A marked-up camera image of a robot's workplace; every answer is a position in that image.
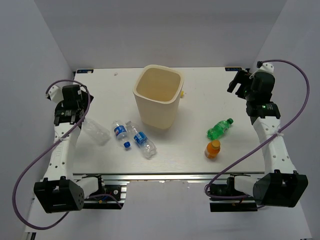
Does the right blue corner label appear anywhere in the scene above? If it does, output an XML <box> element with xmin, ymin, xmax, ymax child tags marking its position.
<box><xmin>224</xmin><ymin>67</ymin><xmax>242</xmax><ymax>72</ymax></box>

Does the aluminium table rail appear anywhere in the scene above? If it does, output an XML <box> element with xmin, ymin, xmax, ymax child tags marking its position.
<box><xmin>73</xmin><ymin>172</ymin><xmax>264</xmax><ymax>181</ymax></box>

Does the small blue-label water bottle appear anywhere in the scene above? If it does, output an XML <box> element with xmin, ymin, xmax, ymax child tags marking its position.
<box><xmin>111</xmin><ymin>120</ymin><xmax>131</xmax><ymax>150</ymax></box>

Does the left blue corner label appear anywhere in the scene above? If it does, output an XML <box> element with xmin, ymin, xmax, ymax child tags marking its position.
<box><xmin>76</xmin><ymin>69</ymin><xmax>94</xmax><ymax>74</ymax></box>

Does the cream plastic bin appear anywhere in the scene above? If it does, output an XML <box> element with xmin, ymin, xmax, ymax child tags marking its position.
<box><xmin>133</xmin><ymin>64</ymin><xmax>184</xmax><ymax>130</ymax></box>

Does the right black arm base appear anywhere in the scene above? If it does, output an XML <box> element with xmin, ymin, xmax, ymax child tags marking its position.
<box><xmin>206</xmin><ymin>174</ymin><xmax>260</xmax><ymax>213</ymax></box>

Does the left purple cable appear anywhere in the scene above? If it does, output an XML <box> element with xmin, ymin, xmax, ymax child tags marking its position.
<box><xmin>12</xmin><ymin>79</ymin><xmax>91</xmax><ymax>230</ymax></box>

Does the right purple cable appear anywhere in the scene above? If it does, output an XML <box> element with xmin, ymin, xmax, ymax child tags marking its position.
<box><xmin>204</xmin><ymin>59</ymin><xmax>310</xmax><ymax>200</ymax></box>

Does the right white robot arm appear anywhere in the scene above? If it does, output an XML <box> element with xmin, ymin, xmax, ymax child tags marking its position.
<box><xmin>225</xmin><ymin>61</ymin><xmax>308</xmax><ymax>208</ymax></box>

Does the purple cable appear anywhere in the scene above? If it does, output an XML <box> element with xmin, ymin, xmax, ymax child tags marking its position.
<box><xmin>204</xmin><ymin>59</ymin><xmax>310</xmax><ymax>200</ymax></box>
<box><xmin>12</xmin><ymin>79</ymin><xmax>91</xmax><ymax>230</ymax></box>

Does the clear crushed plastic bottle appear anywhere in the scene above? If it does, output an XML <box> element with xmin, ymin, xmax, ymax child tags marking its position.
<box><xmin>82</xmin><ymin>118</ymin><xmax>111</xmax><ymax>146</ymax></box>

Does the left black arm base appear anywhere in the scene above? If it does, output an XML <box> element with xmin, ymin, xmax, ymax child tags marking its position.
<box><xmin>74</xmin><ymin>174</ymin><xmax>124</xmax><ymax>210</ymax></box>

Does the green soda bottle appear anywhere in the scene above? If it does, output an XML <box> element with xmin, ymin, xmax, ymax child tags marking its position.
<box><xmin>206</xmin><ymin>118</ymin><xmax>234</xmax><ymax>141</ymax></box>

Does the orange juice bottle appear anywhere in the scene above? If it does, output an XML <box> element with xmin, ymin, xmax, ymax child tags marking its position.
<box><xmin>204</xmin><ymin>139</ymin><xmax>221</xmax><ymax>159</ymax></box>

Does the blue corner label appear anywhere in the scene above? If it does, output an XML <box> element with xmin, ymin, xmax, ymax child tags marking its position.
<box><xmin>76</xmin><ymin>69</ymin><xmax>94</xmax><ymax>74</ymax></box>
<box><xmin>224</xmin><ymin>67</ymin><xmax>242</xmax><ymax>72</ymax></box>

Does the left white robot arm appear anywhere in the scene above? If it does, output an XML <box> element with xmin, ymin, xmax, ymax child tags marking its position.
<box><xmin>33</xmin><ymin>84</ymin><xmax>106</xmax><ymax>214</ymax></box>

